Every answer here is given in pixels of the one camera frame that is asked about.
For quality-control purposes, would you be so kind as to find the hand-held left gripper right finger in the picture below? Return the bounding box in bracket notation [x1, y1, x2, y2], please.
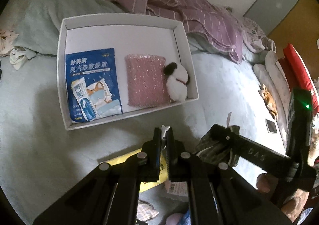
[166, 129, 302, 225]

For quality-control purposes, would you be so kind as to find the clear packet with white label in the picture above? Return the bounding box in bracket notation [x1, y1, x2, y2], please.
[161, 125, 190, 202]

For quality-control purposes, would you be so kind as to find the lilac soft pad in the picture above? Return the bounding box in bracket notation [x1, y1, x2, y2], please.
[166, 212, 186, 225]

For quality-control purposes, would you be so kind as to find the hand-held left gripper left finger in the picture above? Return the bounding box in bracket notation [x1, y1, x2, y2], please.
[32, 128, 162, 225]

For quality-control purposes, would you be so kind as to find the grey cabinet door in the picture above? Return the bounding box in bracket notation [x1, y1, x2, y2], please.
[243, 0, 303, 36]

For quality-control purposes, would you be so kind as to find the pink glitter sponge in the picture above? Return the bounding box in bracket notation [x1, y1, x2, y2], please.
[124, 53, 172, 107]

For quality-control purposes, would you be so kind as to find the black and white panda plush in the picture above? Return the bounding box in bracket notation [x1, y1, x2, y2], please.
[163, 62, 190, 102]

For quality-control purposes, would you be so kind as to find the orange plush toy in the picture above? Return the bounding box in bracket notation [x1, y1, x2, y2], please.
[259, 84, 278, 119]

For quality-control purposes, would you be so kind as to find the smartphone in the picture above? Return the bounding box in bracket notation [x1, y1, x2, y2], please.
[265, 118, 278, 134]

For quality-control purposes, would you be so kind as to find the person's right hand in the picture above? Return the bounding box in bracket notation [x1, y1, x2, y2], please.
[257, 174, 309, 215]

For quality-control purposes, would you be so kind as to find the white bolster pillow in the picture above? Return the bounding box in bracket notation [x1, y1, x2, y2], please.
[253, 50, 294, 141]

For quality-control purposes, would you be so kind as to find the yellow packet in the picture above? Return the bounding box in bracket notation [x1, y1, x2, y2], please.
[107, 148, 170, 193]

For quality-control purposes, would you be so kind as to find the patterned white garment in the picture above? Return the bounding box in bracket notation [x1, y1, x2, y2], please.
[243, 16, 277, 53]

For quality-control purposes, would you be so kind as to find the blue eye mask packet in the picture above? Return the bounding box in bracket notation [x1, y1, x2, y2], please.
[65, 48, 124, 124]

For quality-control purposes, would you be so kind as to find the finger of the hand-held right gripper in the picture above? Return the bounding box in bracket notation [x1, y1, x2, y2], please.
[209, 124, 292, 173]

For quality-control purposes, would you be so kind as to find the white cardboard box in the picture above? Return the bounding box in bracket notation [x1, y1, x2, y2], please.
[57, 13, 200, 131]

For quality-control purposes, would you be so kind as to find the white crumpled cloth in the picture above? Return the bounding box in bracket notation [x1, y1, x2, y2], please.
[9, 47, 29, 70]

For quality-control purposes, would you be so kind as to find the red cushion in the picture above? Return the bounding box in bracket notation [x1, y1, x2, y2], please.
[283, 43, 319, 113]

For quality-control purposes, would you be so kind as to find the pink ruffled pillow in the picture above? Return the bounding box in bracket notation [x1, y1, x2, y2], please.
[0, 28, 19, 56]

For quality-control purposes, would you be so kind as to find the grey checked cloth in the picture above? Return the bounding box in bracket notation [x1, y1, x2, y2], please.
[196, 125, 241, 168]

